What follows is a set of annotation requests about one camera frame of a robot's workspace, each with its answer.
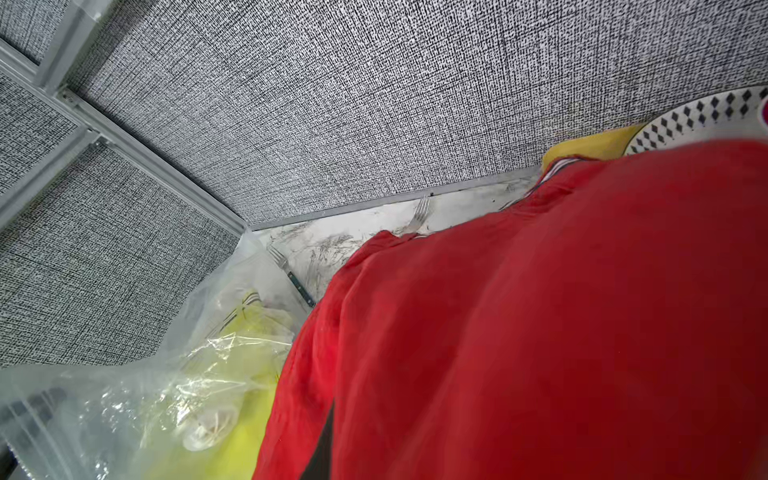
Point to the red striped-waist shorts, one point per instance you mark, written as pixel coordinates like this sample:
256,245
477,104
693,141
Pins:
612,324

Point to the clear plastic vacuum bag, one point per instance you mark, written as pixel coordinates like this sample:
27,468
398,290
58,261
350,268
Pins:
87,422

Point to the yellow-green shorts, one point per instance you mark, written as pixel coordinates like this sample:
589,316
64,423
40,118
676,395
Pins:
209,420

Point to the yellow plastic tray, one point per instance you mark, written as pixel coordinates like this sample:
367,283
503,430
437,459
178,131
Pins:
607,145

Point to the white patterned bowl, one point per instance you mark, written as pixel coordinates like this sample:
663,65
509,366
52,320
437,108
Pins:
727,115

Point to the white cup red inside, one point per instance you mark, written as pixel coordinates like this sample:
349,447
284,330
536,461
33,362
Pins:
763,113

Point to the pink handled fork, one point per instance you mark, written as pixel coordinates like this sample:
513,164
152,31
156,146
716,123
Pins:
419,217

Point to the green handled fork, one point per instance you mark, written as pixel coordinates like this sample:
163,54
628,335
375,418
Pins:
282,262

